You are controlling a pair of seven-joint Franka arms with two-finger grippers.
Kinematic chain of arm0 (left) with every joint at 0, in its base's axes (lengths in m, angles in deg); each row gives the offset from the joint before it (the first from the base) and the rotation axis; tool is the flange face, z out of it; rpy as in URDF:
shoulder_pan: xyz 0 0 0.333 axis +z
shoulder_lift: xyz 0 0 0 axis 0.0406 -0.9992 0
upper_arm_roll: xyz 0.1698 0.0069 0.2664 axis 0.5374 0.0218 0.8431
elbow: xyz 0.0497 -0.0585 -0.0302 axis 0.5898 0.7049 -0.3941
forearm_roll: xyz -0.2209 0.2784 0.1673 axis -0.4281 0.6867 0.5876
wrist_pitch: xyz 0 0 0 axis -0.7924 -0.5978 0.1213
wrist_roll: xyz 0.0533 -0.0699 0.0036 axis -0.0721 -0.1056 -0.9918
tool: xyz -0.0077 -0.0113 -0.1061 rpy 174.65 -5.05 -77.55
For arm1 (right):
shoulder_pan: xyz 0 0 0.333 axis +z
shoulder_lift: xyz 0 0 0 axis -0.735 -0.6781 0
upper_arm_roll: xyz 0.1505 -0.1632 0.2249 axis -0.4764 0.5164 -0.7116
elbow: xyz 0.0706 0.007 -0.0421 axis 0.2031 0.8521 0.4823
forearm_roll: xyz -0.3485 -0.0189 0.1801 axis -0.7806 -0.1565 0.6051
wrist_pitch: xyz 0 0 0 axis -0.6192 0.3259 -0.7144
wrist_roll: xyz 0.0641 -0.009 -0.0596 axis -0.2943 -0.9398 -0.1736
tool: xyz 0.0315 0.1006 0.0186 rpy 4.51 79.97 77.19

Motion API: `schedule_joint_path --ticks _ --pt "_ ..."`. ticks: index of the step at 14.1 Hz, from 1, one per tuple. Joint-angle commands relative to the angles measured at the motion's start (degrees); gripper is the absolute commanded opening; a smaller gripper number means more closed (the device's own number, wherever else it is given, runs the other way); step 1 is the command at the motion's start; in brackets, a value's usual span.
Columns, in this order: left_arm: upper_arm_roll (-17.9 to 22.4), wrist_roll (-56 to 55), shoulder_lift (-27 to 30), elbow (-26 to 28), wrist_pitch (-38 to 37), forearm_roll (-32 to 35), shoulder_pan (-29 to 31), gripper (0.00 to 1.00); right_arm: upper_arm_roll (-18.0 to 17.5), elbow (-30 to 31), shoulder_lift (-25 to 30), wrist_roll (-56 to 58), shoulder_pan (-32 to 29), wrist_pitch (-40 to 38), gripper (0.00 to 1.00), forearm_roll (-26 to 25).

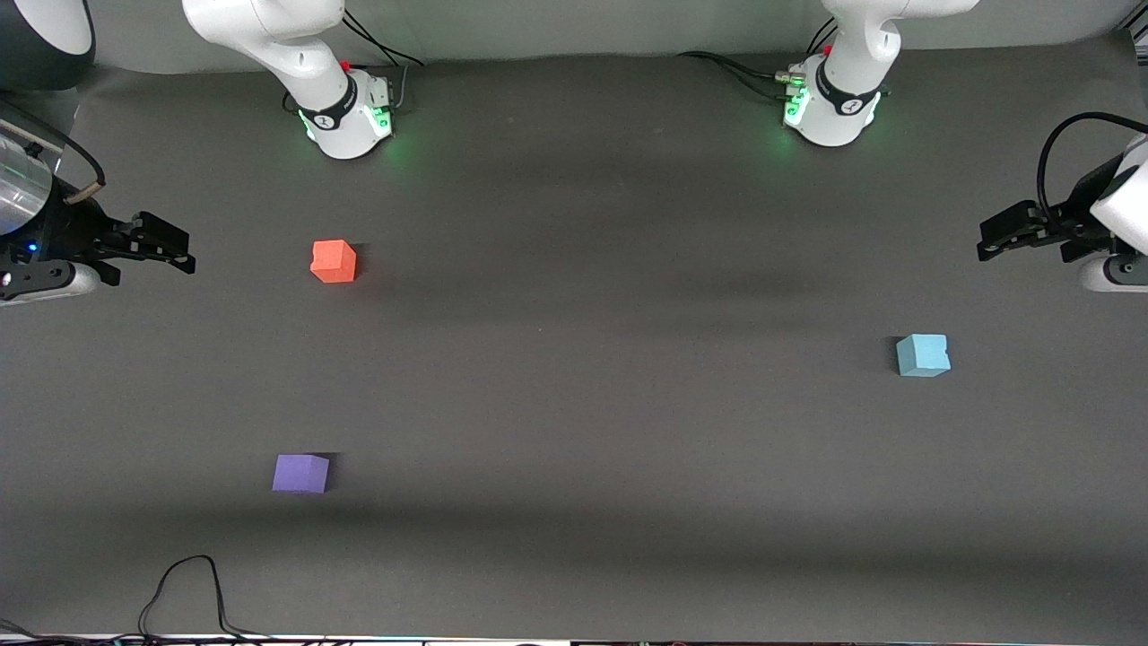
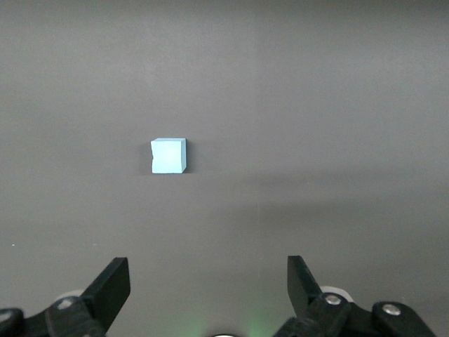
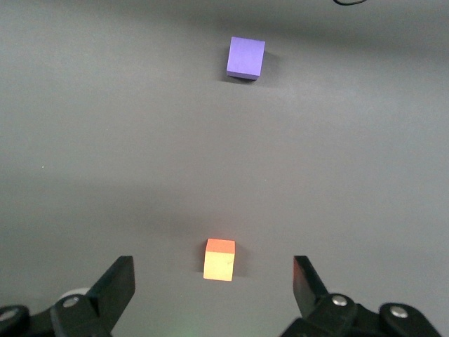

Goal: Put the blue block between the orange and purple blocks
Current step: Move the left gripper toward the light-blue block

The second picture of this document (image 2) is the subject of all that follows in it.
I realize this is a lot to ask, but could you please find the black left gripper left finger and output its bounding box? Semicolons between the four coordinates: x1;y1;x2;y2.
0;257;131;337

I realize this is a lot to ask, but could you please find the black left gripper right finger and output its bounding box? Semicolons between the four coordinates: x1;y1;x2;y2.
276;255;439;337

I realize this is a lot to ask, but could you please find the light blue foam block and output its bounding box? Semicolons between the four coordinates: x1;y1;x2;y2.
150;138;187;175

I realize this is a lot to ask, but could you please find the dark grey table mat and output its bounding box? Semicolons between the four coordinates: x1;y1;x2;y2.
0;0;449;337

